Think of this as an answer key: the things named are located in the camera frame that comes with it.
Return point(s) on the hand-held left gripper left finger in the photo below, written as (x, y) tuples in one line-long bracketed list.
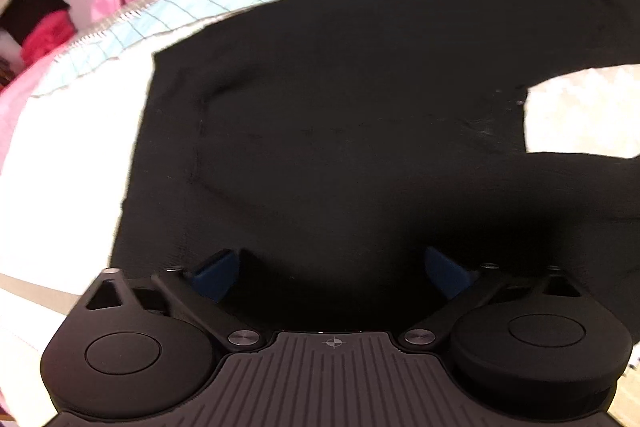
[(216, 274)]

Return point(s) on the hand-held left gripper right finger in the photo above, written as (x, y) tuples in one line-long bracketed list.
[(444, 274)]

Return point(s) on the teal beige zigzag quilt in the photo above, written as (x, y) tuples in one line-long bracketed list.
[(75, 147)]

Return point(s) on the black pants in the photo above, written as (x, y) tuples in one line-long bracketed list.
[(325, 132)]

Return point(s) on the red folded cloth pile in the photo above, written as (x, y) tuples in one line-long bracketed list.
[(47, 32)]

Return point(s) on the pink bedsheet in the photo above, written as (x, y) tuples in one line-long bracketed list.
[(20, 107)]

